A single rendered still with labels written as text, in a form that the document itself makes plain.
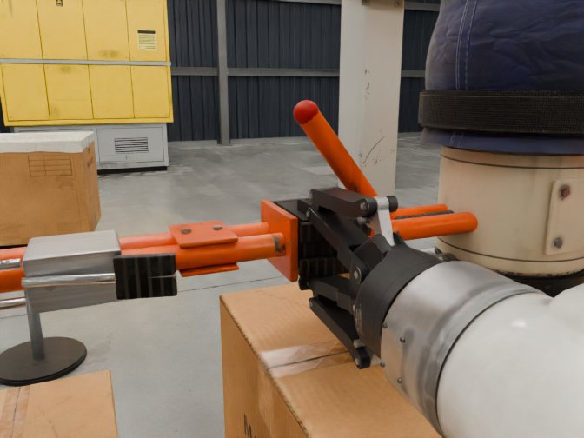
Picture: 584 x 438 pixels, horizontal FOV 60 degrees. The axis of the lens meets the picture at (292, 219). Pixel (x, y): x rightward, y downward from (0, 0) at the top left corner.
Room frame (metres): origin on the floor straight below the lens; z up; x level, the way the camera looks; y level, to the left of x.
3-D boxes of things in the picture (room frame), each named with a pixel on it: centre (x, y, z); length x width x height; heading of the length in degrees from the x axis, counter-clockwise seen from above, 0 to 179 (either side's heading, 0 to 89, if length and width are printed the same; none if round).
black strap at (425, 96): (0.56, -0.26, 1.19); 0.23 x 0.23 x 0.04
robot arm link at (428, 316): (0.26, -0.10, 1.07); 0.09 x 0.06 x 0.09; 112
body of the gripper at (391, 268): (0.32, -0.07, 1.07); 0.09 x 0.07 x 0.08; 22
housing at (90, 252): (0.39, 0.18, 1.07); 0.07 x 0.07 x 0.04; 22
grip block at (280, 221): (0.47, -0.02, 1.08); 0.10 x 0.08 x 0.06; 22
